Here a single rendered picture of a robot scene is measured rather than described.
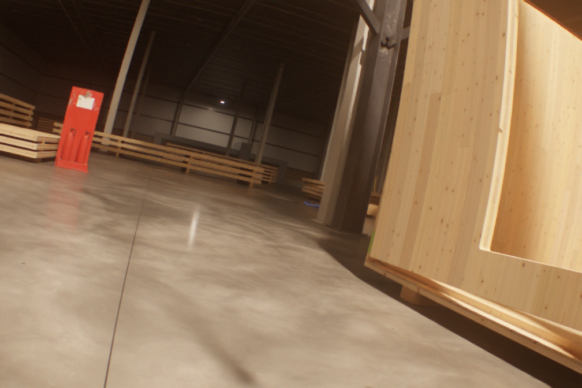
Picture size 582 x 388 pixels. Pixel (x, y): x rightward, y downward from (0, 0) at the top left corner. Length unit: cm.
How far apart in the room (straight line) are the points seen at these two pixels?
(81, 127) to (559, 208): 723
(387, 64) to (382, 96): 60
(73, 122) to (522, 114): 674
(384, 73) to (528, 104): 402
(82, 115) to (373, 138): 500
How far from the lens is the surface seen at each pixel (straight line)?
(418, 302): 307
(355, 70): 846
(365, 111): 769
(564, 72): 524
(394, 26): 846
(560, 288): 205
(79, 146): 785
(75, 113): 805
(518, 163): 451
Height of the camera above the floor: 60
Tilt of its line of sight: 1 degrees down
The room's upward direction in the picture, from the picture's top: 13 degrees clockwise
